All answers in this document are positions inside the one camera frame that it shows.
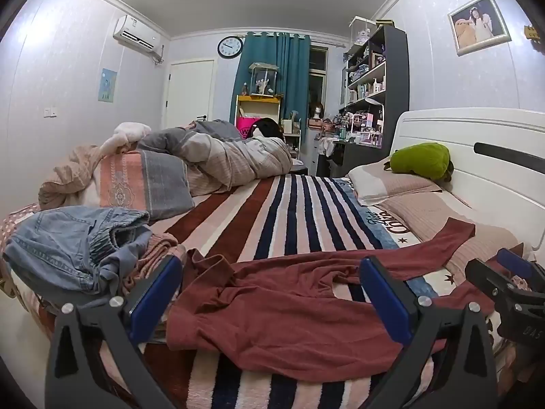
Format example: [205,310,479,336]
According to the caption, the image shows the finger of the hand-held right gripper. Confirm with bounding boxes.
[465,259,531,305]
[496,248,538,281]

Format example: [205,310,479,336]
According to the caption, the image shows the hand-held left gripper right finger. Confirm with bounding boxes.
[359,256,499,409]

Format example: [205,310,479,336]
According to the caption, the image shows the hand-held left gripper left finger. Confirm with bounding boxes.
[45,255,185,409]

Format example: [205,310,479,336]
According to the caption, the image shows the red pants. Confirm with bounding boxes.
[166,217,499,383]

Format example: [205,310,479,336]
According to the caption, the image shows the pink knitted garment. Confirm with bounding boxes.
[123,233,189,304]

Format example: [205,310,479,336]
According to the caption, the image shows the pink knitted pillow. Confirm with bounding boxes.
[385,192,533,283]

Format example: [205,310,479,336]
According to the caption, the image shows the blue jeans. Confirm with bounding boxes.
[2,206,153,297]

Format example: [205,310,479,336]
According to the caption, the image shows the white pillow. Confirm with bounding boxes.
[348,163,443,207]

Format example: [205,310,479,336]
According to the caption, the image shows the pink grey folded blanket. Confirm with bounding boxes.
[96,149,196,222]

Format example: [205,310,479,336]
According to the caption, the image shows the striped fleece blanket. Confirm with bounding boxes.
[0,172,533,409]

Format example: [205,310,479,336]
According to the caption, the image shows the white bed headboard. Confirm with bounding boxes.
[389,108,545,256]

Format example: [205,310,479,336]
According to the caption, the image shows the green plush toy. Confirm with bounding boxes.
[384,142,454,178]

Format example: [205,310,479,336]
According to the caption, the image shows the dark cluttered desk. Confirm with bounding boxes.
[307,115,394,178]

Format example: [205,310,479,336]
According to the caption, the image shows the beige crumpled blanket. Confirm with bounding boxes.
[38,144,128,211]

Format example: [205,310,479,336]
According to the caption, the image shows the grey and beige quilt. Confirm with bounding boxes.
[136,119,294,199]

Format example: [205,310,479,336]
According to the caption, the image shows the white fluffy plush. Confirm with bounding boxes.
[102,121,153,155]

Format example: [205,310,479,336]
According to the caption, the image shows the pink bag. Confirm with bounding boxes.
[237,116,261,139]

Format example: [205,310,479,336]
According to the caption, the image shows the white door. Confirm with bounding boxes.
[164,60,216,131]

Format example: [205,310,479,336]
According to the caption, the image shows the yellow shelf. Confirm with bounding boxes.
[235,95,282,138]

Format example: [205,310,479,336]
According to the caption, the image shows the dark bookshelf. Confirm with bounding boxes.
[340,23,410,180]

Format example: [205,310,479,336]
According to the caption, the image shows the window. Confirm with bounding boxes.
[309,47,329,116]

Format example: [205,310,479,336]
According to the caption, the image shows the teal curtain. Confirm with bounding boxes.
[230,31,311,137]

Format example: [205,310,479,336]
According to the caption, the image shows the glass display case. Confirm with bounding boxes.
[249,63,280,96]

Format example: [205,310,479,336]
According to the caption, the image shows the white air conditioner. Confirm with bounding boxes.
[113,15,165,59]

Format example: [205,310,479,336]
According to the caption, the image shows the clear display box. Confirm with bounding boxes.
[349,16,378,46]

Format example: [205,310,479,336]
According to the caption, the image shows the small blue wall poster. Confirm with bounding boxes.
[98,68,118,103]

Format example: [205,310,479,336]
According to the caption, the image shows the framed wall photo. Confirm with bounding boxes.
[448,0,512,57]

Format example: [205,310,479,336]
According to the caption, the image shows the round wall clock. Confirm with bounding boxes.
[217,36,244,59]

